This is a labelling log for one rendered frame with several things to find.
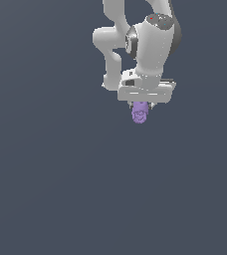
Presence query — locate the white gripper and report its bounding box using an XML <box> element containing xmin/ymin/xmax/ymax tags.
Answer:
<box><xmin>116</xmin><ymin>69</ymin><xmax>177</xmax><ymax>111</ymax></box>

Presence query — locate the purple cylindrical object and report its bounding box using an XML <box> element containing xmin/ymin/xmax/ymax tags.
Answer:
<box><xmin>130</xmin><ymin>101</ymin><xmax>150</xmax><ymax>125</ymax></box>

